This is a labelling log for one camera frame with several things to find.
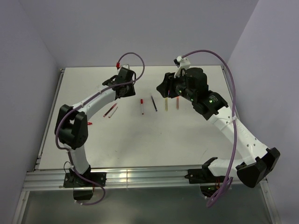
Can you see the aluminium rail frame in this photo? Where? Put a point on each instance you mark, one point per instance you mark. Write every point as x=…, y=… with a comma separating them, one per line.
x=140, y=195

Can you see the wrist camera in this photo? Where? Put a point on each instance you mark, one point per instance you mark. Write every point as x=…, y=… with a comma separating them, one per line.
x=119, y=66
x=181, y=63

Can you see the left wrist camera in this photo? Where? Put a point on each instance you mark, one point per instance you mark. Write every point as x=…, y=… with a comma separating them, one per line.
x=119, y=66

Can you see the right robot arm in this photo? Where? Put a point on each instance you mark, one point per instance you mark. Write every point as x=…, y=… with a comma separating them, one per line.
x=257, y=160

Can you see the pink pen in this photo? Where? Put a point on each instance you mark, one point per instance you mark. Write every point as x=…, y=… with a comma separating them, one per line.
x=112, y=107

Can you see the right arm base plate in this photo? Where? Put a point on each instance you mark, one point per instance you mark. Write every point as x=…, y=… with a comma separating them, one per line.
x=200, y=176

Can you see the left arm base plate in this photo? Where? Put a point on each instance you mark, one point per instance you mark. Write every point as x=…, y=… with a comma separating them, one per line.
x=72, y=180

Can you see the purple pen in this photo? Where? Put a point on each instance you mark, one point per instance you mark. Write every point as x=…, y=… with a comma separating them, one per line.
x=153, y=102

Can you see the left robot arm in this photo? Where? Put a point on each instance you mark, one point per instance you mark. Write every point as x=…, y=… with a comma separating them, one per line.
x=72, y=126

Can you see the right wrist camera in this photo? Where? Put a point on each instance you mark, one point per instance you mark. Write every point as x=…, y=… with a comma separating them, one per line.
x=181, y=63

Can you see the yellow highlighter pen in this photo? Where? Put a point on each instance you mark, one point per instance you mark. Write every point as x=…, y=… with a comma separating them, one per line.
x=166, y=104

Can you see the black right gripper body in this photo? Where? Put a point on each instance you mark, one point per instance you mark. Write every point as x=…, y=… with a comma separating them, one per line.
x=178, y=87

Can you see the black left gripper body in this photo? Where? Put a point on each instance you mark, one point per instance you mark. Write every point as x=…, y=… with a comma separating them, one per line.
x=130, y=91

